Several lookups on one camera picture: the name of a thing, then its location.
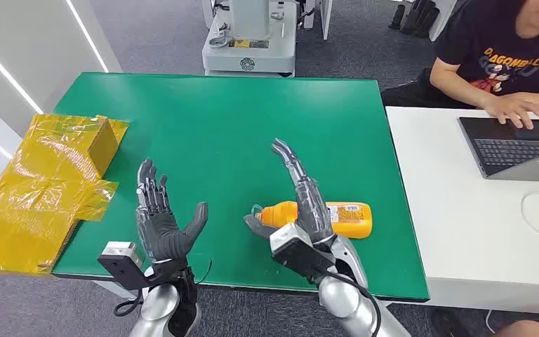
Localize person's right hand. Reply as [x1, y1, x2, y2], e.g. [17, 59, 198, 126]
[481, 92, 539, 130]

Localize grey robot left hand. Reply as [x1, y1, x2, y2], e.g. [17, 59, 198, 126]
[134, 158, 209, 267]

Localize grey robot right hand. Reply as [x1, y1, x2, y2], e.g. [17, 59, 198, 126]
[244, 138, 338, 247]

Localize orange bottle with clear cap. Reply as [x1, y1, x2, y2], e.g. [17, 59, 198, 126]
[251, 201, 373, 240]

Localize grey laptop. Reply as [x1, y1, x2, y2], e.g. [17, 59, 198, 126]
[458, 116, 539, 183]

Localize person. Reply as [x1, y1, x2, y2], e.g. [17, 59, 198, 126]
[380, 0, 539, 130]

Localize green table mat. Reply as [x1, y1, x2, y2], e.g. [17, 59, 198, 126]
[51, 72, 431, 303]

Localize yellow tape-wrapped cardboard box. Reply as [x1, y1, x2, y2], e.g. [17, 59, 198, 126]
[0, 114, 130, 276]

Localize black shoes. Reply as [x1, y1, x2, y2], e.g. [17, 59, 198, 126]
[387, 0, 441, 39]

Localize white desk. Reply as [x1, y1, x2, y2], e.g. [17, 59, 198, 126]
[385, 106, 539, 316]

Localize person's bare leg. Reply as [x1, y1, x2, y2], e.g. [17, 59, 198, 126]
[491, 319, 539, 337]

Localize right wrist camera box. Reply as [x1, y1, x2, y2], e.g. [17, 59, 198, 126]
[269, 222, 338, 281]

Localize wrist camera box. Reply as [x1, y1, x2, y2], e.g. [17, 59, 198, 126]
[97, 241, 153, 291]
[269, 222, 338, 281]

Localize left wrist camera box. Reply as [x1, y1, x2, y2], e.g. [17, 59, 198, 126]
[97, 241, 153, 291]

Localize black cable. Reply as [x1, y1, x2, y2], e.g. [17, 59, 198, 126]
[323, 271, 383, 337]
[113, 289, 146, 318]

